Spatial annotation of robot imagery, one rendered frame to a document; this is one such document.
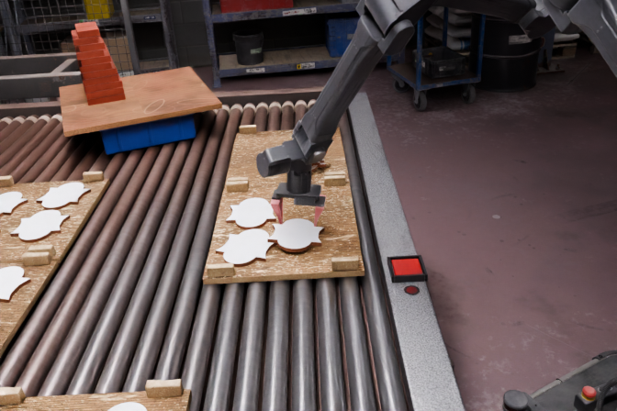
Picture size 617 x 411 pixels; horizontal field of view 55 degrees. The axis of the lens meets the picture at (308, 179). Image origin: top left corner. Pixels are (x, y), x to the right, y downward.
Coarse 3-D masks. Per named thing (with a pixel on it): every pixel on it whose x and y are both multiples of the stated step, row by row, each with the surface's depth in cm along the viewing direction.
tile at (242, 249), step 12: (228, 240) 139; (240, 240) 139; (252, 240) 139; (264, 240) 138; (216, 252) 136; (228, 252) 135; (240, 252) 134; (252, 252) 134; (264, 252) 134; (240, 264) 131
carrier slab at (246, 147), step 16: (240, 144) 192; (256, 144) 192; (272, 144) 191; (336, 144) 188; (240, 160) 182; (336, 160) 178; (240, 176) 171; (256, 176) 171; (272, 176) 170; (320, 176) 169
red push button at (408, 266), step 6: (396, 264) 130; (402, 264) 130; (408, 264) 130; (414, 264) 130; (420, 264) 130; (396, 270) 128; (402, 270) 128; (408, 270) 128; (414, 270) 128; (420, 270) 128
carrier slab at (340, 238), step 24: (240, 192) 163; (264, 192) 162; (336, 192) 160; (288, 216) 150; (312, 216) 149; (336, 216) 149; (216, 240) 141; (336, 240) 139; (264, 264) 132; (288, 264) 131; (312, 264) 131; (360, 264) 130
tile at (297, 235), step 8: (288, 224) 143; (296, 224) 143; (304, 224) 144; (312, 224) 144; (280, 232) 140; (288, 232) 140; (296, 232) 140; (304, 232) 140; (312, 232) 140; (320, 232) 141; (272, 240) 137; (280, 240) 136; (288, 240) 136; (296, 240) 136; (304, 240) 136; (312, 240) 136; (280, 248) 135; (288, 248) 133; (296, 248) 133; (304, 248) 134
